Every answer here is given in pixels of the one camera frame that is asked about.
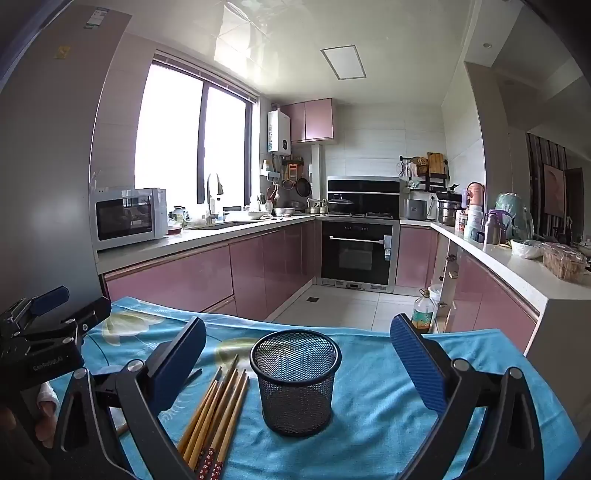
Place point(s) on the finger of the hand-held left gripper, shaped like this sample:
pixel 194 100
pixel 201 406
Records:
pixel 51 299
pixel 87 318

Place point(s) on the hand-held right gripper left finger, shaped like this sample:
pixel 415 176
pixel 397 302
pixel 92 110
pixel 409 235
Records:
pixel 178 364

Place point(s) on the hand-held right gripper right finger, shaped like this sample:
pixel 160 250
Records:
pixel 418 364

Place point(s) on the bundle of wooden chopsticks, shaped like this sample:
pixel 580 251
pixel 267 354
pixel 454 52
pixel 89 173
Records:
pixel 217 415

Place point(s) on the black mesh utensil holder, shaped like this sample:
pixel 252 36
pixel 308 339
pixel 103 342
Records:
pixel 295 401

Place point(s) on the person's left hand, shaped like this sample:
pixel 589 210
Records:
pixel 46 415

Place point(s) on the cooking oil bottle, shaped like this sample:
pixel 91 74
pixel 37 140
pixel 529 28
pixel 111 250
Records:
pixel 422 316

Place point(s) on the blue printed tablecloth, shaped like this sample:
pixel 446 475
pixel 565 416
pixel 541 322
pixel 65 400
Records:
pixel 369 415

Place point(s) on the white bucket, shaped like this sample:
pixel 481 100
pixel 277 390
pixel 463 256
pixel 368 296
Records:
pixel 435 294

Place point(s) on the pink base cabinets long run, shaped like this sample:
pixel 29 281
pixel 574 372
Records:
pixel 184 277

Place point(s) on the pink base cabinets corner run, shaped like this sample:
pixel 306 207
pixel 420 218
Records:
pixel 489 295

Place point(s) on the white microwave oven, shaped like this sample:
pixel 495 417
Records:
pixel 124 219

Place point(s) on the grey refrigerator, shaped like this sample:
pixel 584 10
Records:
pixel 46 184

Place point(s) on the black built-in oven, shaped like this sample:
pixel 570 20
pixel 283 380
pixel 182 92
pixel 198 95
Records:
pixel 355 258

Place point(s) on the purple thermos bottle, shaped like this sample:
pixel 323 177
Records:
pixel 494 230

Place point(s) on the silver rice cooker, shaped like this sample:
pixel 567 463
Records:
pixel 415 210

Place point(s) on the steel steamer pot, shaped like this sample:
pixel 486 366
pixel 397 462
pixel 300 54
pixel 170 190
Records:
pixel 446 212

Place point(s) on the white bowl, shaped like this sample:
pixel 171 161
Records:
pixel 526 249

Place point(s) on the steel kitchen faucet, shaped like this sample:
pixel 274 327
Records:
pixel 210 194

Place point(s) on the black wok with lid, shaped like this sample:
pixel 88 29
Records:
pixel 341 205

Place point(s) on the black range hood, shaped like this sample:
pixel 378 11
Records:
pixel 369 194

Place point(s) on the clear plastic snack box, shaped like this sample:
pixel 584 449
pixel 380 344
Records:
pixel 565 265

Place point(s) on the pink thermos jug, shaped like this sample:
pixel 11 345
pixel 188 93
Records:
pixel 475 196

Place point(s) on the green kitchen appliance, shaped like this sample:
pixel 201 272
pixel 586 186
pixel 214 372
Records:
pixel 512 207

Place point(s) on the steel basin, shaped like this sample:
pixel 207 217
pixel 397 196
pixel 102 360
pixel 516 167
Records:
pixel 284 211

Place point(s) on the kitchen window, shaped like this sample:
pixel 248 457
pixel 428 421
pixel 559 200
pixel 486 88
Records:
pixel 171 138

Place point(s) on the wooden cutting board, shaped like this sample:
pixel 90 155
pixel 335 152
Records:
pixel 435 164

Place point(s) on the hanging black frying pan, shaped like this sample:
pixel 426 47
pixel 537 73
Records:
pixel 303 187

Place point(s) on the ceiling light panel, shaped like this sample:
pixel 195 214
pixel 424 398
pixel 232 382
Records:
pixel 344 62

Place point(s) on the black wall rack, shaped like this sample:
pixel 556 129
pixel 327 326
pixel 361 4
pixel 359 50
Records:
pixel 436 182

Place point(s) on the framed wall picture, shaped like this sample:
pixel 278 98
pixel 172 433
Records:
pixel 554 189

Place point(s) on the white wall water heater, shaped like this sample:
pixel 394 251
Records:
pixel 278 134

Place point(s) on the pink wall cabinet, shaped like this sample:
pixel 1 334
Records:
pixel 314 120

